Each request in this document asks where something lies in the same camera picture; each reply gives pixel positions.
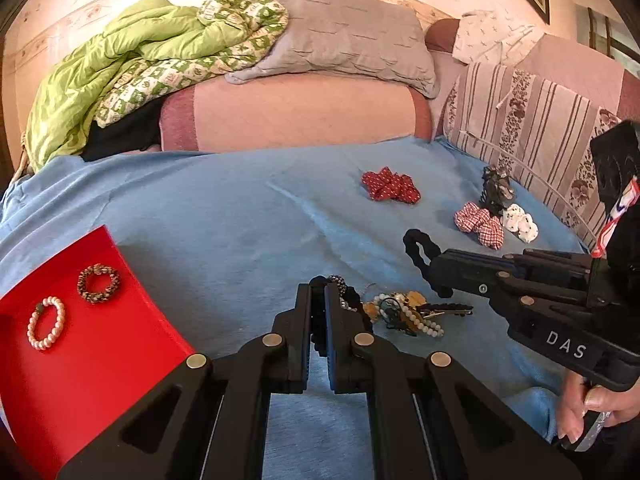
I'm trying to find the red polka dot scrunchie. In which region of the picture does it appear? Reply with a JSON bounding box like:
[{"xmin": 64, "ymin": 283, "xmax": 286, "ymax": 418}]
[{"xmin": 361, "ymin": 166, "xmax": 418, "ymax": 205}]

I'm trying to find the dark patterned scrunchie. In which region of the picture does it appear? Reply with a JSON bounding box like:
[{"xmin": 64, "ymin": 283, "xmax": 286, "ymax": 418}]
[{"xmin": 477, "ymin": 165, "xmax": 515, "ymax": 217}]

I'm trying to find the black cloth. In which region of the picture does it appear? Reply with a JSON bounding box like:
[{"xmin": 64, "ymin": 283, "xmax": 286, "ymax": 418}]
[{"xmin": 80, "ymin": 105, "xmax": 163, "ymax": 162}]

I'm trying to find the red tray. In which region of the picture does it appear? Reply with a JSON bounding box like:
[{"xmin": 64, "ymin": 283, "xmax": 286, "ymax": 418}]
[{"xmin": 0, "ymin": 225, "xmax": 198, "ymax": 468}]

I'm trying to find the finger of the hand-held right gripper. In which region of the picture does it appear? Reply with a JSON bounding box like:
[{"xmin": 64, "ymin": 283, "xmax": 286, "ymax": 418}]
[
  {"xmin": 500, "ymin": 247, "xmax": 593, "ymax": 281},
  {"xmin": 429, "ymin": 249, "xmax": 593, "ymax": 332}
]

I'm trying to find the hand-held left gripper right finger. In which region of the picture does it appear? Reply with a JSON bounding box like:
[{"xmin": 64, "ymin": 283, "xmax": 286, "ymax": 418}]
[{"xmin": 322, "ymin": 282, "xmax": 583, "ymax": 480}]

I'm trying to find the blue blanket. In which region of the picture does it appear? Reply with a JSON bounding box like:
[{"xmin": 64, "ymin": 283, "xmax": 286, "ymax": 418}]
[{"xmin": 0, "ymin": 137, "xmax": 588, "ymax": 480}]

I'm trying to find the black hair clip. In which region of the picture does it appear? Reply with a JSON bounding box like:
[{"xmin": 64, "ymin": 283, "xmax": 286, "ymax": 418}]
[{"xmin": 419, "ymin": 304, "xmax": 474, "ymax": 322}]

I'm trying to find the red white blue lanyard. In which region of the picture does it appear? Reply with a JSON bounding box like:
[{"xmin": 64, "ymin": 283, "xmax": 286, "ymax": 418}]
[{"xmin": 592, "ymin": 176, "xmax": 640, "ymax": 260}]

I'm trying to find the black hair tie gold pendant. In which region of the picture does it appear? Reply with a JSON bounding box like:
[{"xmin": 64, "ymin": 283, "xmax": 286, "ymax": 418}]
[{"xmin": 309, "ymin": 274, "xmax": 373, "ymax": 358}]

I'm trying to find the pink pearl bracelet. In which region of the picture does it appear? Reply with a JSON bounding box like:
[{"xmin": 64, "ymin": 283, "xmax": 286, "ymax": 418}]
[{"xmin": 27, "ymin": 296, "xmax": 67, "ymax": 352}]

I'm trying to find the white pearl strand bracelet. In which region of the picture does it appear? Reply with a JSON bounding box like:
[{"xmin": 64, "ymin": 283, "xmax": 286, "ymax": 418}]
[{"xmin": 379, "ymin": 293, "xmax": 445, "ymax": 339}]

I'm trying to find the red checked scrunchie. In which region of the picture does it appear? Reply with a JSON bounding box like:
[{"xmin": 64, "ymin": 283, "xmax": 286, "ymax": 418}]
[{"xmin": 454, "ymin": 202, "xmax": 505, "ymax": 250}]

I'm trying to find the green quilt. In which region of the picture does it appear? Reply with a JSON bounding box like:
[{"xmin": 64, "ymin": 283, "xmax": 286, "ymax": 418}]
[{"xmin": 25, "ymin": 0, "xmax": 291, "ymax": 173}]

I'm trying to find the person's right hand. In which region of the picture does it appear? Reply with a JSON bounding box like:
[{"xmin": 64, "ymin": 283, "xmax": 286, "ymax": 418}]
[{"xmin": 552, "ymin": 371, "xmax": 640, "ymax": 456}]

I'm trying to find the pink bolster cushion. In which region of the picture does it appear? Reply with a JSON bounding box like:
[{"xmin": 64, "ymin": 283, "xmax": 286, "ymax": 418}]
[{"xmin": 159, "ymin": 74, "xmax": 433, "ymax": 153}]

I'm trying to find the grey pillow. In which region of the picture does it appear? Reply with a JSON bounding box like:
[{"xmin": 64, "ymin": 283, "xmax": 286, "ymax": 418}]
[{"xmin": 224, "ymin": 0, "xmax": 441, "ymax": 100}]

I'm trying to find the striped floral cushion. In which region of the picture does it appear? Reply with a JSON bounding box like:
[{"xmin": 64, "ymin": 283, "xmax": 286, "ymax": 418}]
[{"xmin": 442, "ymin": 60, "xmax": 623, "ymax": 256}]

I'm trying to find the leopard print bracelet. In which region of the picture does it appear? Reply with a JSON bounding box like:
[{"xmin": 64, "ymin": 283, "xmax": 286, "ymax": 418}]
[{"xmin": 77, "ymin": 264, "xmax": 122, "ymax": 305}]

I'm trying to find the black scrunchie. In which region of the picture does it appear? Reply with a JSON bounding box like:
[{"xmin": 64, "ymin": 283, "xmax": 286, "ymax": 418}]
[{"xmin": 403, "ymin": 228, "xmax": 453, "ymax": 298}]

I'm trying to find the white dotted scrunchie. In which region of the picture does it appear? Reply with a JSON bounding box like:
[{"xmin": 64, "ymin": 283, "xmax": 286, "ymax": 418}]
[{"xmin": 501, "ymin": 203, "xmax": 540, "ymax": 243}]

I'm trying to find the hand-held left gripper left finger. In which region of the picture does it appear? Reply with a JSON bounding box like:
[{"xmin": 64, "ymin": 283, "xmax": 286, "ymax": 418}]
[{"xmin": 56, "ymin": 282, "xmax": 321, "ymax": 480}]

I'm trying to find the white shirt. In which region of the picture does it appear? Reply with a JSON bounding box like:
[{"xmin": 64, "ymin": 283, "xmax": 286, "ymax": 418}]
[{"xmin": 452, "ymin": 9, "xmax": 546, "ymax": 66}]

